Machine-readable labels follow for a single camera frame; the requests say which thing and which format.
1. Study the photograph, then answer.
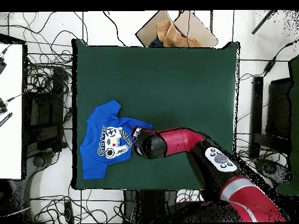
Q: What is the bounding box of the black ribbed strip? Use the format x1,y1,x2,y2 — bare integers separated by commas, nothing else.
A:
0,112,13,128

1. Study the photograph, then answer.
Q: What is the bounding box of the brown cardboard box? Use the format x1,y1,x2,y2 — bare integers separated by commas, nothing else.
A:
135,10,219,48

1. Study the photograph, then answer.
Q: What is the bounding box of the dark green table cloth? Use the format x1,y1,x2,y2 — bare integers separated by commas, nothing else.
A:
71,38,241,191
275,55,299,197

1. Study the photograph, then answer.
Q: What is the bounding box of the black rod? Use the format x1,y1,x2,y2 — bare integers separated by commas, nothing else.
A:
251,9,277,35

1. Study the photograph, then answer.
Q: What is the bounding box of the black device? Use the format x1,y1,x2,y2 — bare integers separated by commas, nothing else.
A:
0,55,8,76
0,97,9,115

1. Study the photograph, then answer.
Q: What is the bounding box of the black power strip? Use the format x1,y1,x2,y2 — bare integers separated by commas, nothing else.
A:
64,200,75,224

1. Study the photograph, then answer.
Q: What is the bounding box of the dark blue cloth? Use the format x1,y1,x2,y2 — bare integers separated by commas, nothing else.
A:
149,37,165,47

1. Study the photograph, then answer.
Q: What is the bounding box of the tan cloth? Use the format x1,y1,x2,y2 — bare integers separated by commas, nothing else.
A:
156,20,206,48

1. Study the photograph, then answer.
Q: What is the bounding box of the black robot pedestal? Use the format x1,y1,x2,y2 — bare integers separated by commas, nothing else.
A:
123,189,179,223

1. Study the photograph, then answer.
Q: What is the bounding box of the black power adapter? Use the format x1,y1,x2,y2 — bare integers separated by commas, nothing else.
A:
263,58,277,76

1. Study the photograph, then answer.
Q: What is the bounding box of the blue black cable tangle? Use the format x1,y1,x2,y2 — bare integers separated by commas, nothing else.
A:
175,189,203,203

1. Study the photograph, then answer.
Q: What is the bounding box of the blue printed T-shirt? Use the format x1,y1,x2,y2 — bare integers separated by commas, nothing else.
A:
79,99,154,180

